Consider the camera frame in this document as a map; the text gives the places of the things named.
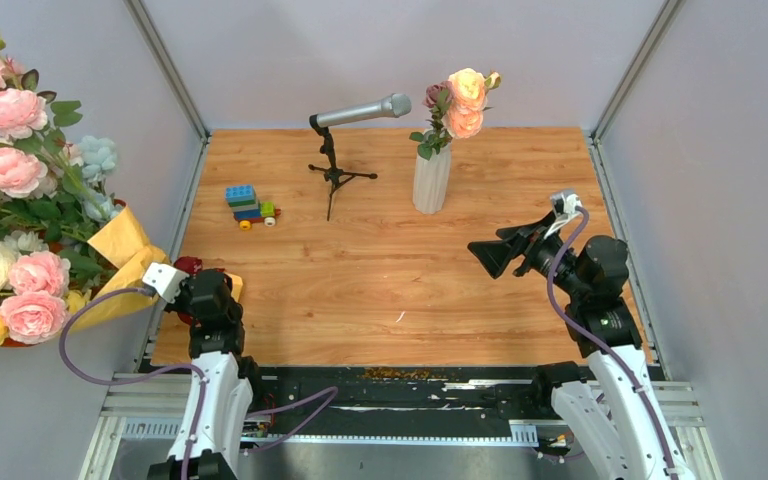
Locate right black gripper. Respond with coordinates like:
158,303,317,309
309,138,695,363
466,210,586,299

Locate dark red ribbon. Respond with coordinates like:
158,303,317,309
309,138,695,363
173,256,225,277

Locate yellow flower bouquet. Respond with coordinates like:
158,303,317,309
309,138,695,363
0,34,170,348

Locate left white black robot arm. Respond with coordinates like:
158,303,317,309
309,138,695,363
143,263,267,479

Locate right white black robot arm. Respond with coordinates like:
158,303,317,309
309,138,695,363
467,208,695,479

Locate white ribbed vase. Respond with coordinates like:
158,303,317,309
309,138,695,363
412,145,452,214

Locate orange flowers in vase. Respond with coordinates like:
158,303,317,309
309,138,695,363
409,68,502,160

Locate silver microphone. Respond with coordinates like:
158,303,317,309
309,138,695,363
309,93,412,129

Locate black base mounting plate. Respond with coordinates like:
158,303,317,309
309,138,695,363
250,365,566,439

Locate colourful toy block train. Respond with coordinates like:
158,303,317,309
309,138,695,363
224,184,282,231

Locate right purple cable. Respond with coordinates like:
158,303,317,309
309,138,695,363
546,206,680,480

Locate purple cable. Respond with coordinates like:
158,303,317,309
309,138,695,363
546,206,680,480
58,286,208,480

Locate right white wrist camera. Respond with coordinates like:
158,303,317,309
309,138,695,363
549,189,583,233

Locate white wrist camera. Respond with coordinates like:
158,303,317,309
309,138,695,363
142,262,190,303
549,189,583,233

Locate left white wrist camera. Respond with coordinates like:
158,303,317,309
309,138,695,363
142,262,190,303

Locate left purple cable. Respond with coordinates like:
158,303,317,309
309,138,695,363
58,286,208,480

